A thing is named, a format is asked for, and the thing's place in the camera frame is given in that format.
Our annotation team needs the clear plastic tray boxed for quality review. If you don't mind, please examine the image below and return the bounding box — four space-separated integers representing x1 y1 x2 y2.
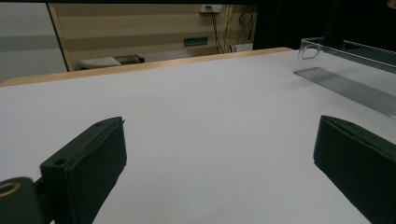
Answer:
292 36 396 120

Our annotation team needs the white power strip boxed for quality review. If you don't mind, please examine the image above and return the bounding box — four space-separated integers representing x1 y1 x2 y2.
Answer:
199 4 223 14

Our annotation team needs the bundle of desk cables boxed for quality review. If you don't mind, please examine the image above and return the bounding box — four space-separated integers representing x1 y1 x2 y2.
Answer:
207 5 258 54

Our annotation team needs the white table board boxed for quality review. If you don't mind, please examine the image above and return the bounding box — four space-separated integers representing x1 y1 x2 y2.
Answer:
0 49 396 224

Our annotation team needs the white cabinet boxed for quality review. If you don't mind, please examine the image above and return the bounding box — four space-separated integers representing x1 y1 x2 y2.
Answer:
0 3 68 83

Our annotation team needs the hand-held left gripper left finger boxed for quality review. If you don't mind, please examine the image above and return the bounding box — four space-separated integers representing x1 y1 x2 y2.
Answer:
40 116 128 224

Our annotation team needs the light wooden desk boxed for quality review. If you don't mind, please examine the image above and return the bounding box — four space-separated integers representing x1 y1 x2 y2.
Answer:
46 3 260 73

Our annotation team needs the white chair base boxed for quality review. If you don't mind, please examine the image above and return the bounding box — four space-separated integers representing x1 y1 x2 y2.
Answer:
78 53 146 70

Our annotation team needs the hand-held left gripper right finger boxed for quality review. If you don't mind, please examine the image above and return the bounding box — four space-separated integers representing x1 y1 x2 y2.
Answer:
313 115 396 224

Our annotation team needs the dark curtain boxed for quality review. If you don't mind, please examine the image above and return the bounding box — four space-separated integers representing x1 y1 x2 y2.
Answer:
252 0 396 52

